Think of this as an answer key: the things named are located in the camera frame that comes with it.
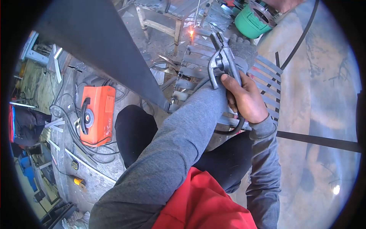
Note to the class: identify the person's right hand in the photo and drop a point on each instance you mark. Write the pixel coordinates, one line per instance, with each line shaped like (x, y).
(248, 100)

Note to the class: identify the person's left hand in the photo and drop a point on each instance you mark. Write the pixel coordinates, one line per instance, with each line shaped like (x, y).
(246, 51)

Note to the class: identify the person's right thumb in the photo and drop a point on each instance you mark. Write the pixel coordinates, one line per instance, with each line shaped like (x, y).
(228, 79)

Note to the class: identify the person's right fingers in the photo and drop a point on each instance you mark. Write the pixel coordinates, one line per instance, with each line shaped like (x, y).
(231, 101)

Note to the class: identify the person's left fingers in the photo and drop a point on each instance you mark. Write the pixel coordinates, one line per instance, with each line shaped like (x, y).
(240, 39)

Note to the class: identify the metal welding electrode holder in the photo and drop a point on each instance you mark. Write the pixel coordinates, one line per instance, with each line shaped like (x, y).
(226, 61)

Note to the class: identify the green angle grinder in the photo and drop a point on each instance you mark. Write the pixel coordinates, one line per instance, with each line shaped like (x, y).
(251, 24)

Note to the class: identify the metal slatted gate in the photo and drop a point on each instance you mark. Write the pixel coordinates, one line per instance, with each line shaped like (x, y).
(197, 71)

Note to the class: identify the wooden stool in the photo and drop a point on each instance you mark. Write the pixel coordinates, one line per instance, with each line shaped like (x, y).
(160, 25)

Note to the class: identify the black flat steel bar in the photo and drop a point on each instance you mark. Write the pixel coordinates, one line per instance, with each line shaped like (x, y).
(320, 140)

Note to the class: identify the person's body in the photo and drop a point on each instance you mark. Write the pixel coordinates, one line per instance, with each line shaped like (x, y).
(200, 203)

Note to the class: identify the orange welding machine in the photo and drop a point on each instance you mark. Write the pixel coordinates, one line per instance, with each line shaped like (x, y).
(98, 114)

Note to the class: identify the dark steel beam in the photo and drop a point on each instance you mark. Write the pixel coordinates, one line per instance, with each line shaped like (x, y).
(97, 43)

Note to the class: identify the long metal strip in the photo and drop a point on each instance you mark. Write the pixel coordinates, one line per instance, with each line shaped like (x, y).
(88, 167)

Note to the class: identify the yellow tape measure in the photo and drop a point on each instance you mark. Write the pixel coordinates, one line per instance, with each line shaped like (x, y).
(79, 182)

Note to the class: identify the white metal frame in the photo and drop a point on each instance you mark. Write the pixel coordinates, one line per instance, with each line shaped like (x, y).
(43, 54)

